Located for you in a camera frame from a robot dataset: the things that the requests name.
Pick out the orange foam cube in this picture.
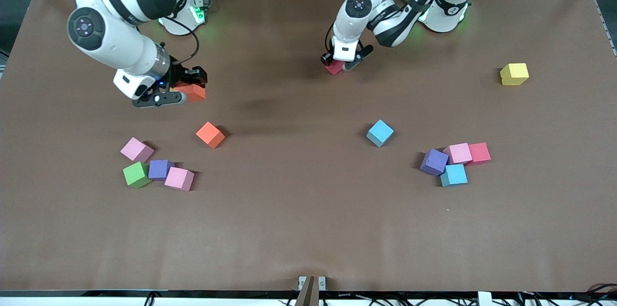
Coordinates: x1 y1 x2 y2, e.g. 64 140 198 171
173 82 207 103
195 121 226 149

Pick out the blue foam cube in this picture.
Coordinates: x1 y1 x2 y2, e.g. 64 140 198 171
440 164 469 187
366 120 394 148

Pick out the pink foam cube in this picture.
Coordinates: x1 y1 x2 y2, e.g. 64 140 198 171
443 143 473 165
164 167 195 192
120 137 155 163

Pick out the purple foam cube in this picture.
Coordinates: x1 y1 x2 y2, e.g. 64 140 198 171
148 160 175 181
419 148 449 176

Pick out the green foam cube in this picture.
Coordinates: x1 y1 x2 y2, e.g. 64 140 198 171
122 161 152 188

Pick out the yellow foam cube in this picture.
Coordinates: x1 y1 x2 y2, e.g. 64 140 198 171
500 63 529 86

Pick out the brown table mat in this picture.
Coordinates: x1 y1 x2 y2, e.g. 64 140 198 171
0 0 617 292

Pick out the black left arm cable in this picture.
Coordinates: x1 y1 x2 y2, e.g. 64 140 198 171
325 0 475 56

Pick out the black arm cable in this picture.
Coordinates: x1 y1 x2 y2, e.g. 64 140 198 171
325 0 475 56
159 16 201 73

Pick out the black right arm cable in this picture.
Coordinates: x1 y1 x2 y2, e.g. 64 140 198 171
159 16 201 73

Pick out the metal bracket with pole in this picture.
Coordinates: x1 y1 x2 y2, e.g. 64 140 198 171
295 275 327 306

